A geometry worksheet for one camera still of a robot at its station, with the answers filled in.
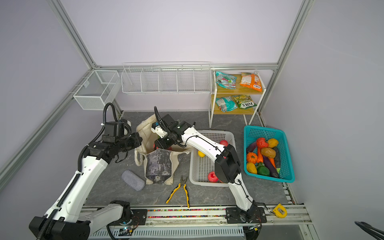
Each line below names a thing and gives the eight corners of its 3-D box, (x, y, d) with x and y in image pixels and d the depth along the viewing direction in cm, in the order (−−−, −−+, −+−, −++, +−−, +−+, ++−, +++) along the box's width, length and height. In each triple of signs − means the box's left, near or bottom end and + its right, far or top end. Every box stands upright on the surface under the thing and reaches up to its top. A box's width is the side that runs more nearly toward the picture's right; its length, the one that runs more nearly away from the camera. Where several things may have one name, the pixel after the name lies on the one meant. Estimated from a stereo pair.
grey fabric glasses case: (120, 178, 89) (118, 176, 86) (128, 170, 92) (126, 167, 89) (140, 193, 83) (138, 191, 80) (147, 184, 86) (146, 182, 84)
